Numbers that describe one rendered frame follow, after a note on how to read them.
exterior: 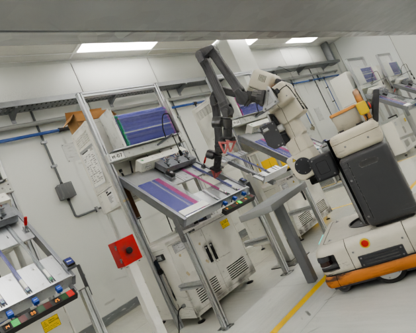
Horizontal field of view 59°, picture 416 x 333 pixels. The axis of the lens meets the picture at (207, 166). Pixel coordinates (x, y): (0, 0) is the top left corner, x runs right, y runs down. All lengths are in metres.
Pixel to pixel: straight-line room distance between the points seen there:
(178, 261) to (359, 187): 1.32
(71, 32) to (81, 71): 4.76
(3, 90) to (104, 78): 1.24
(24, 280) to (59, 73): 3.21
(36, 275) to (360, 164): 1.72
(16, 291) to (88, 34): 1.82
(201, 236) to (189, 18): 2.62
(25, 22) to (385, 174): 1.96
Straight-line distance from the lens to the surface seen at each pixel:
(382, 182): 2.06
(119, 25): 0.20
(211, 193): 2.68
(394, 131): 6.81
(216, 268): 2.86
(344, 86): 6.98
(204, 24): 0.24
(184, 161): 2.98
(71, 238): 4.11
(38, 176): 4.18
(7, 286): 2.00
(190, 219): 2.39
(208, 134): 4.01
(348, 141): 2.04
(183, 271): 2.67
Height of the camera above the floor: 0.82
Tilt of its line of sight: 4 degrees up
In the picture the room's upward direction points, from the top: 25 degrees counter-clockwise
